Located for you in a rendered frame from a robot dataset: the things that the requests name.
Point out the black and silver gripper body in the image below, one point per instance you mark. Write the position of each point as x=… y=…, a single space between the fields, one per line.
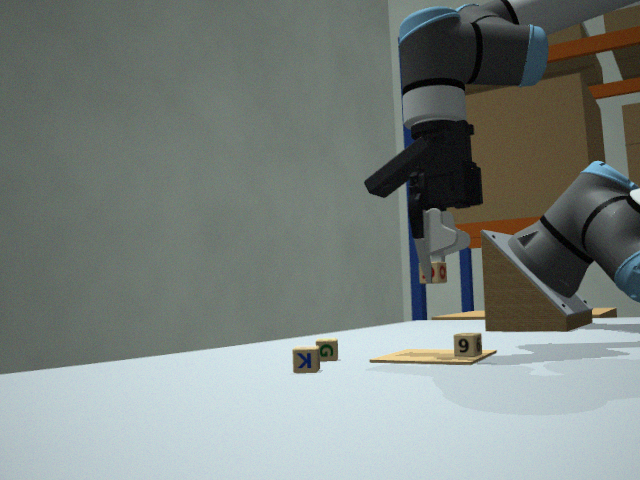
x=440 y=183

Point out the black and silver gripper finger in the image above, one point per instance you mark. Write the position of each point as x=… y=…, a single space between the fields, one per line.
x=463 y=237
x=429 y=233

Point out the tan square mat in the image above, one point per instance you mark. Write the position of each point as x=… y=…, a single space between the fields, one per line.
x=430 y=356

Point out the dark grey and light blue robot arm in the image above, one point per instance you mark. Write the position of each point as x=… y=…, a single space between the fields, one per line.
x=498 y=43

